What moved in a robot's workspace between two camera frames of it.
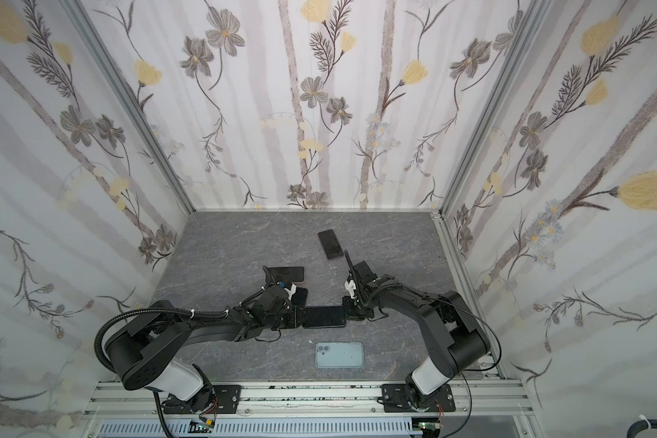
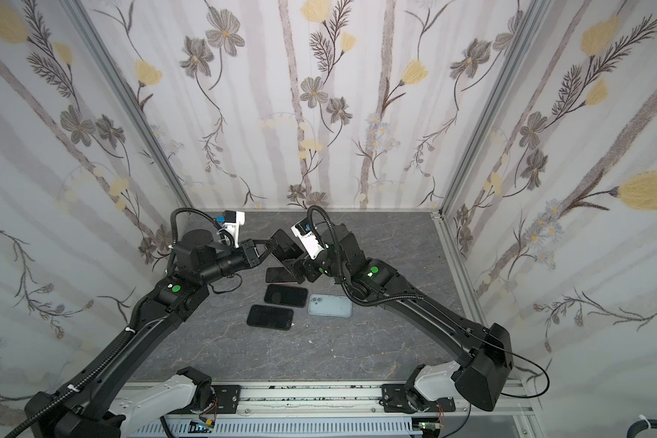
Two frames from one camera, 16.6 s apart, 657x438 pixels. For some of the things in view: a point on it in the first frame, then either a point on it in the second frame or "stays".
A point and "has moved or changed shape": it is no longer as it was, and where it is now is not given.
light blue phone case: x=339 y=355 to x=330 y=305
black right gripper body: x=351 y=308 to x=311 y=267
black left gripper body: x=288 y=319 to x=243 y=257
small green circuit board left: x=197 y=428 stays
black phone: x=330 y=244 has moved or changed shape
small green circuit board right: x=430 y=425 stays
